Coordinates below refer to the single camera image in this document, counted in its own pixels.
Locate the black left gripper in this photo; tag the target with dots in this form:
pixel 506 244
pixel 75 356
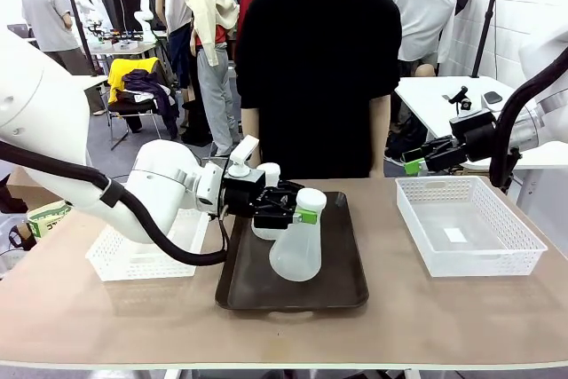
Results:
pixel 242 195

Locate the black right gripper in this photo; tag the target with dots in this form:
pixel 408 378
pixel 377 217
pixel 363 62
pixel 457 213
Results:
pixel 477 135

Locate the white plastic conical flask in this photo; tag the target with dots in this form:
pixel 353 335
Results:
pixel 268 172
pixel 295 255

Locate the person left forearm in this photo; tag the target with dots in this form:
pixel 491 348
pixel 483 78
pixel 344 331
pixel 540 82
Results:
pixel 379 135

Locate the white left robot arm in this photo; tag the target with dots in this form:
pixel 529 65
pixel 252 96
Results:
pixel 164 175

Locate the person right forearm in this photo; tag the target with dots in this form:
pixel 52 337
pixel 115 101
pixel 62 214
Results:
pixel 250 130

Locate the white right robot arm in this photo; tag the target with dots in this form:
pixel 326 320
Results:
pixel 550 121

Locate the white side table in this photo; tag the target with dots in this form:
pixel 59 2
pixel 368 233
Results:
pixel 426 95

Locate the dark brown plastic tray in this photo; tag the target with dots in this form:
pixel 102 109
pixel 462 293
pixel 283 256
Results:
pixel 248 281

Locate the white perforated plastic basket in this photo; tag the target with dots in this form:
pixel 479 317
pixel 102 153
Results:
pixel 133 263
pixel 470 263

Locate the person torso in black shirt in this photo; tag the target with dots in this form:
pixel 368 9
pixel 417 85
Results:
pixel 319 86

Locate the black tripod stand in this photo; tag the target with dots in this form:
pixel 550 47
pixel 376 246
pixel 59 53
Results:
pixel 82 33
pixel 486 19

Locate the mannequin with white shirt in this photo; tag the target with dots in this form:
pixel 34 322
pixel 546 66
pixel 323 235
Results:
pixel 421 10

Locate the dark purple garment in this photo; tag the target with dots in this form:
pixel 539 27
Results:
pixel 151 90

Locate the mannequin with cream jacket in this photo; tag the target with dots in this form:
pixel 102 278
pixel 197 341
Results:
pixel 213 19

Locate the yellow garment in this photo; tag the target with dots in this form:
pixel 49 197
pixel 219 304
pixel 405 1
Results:
pixel 117 70

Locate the mannequin with white tank top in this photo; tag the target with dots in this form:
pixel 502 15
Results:
pixel 175 6

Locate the green white carton box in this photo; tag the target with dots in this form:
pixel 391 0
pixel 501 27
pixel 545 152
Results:
pixel 49 219

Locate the brown cardboard box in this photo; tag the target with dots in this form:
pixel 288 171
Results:
pixel 31 192

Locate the bystander in grey shirt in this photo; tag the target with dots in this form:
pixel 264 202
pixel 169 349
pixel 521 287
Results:
pixel 49 19

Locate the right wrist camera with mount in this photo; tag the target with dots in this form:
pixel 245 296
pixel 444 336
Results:
pixel 466 106

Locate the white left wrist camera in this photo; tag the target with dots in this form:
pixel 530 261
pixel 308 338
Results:
pixel 244 148

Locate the metal frame chair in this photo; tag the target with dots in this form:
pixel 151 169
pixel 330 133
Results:
pixel 128 112

